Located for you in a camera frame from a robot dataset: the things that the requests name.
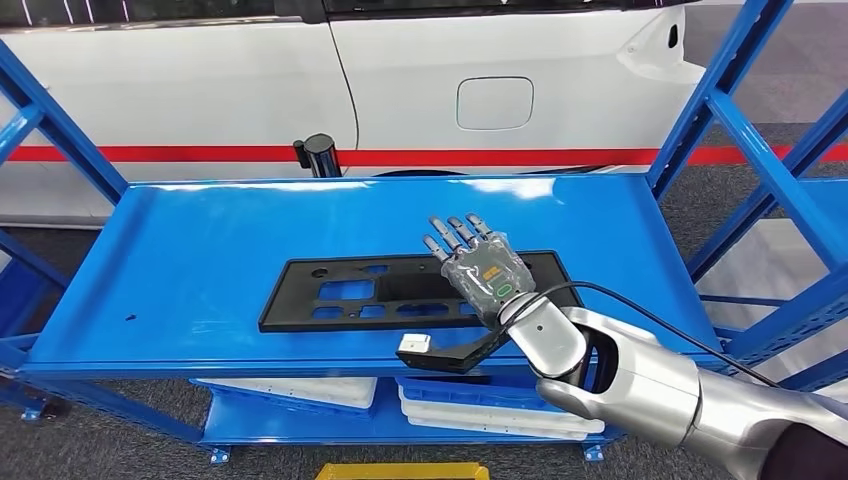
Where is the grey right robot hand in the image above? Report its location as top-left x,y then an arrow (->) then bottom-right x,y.
423,213 -> 538,329

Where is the black plastic panel part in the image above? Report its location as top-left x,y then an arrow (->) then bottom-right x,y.
258,250 -> 584,334

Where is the blue metal shelf rack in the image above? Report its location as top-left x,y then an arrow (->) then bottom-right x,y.
794,177 -> 848,220
0,0 -> 848,465

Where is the white tray stack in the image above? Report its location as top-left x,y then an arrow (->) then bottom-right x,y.
397,387 -> 605,442
195,377 -> 379,411

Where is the white panel stack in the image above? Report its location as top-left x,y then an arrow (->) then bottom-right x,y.
695,218 -> 848,399

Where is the red barrier belt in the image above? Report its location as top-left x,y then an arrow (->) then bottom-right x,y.
6,144 -> 848,168

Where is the white car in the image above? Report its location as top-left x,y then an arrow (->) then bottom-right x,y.
0,0 -> 707,223

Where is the black camera bracket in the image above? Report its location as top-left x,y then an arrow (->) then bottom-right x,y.
396,327 -> 511,376

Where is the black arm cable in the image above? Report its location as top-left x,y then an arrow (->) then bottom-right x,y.
496,281 -> 783,389

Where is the black stanchion post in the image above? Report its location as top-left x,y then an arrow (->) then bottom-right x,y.
293,133 -> 343,179

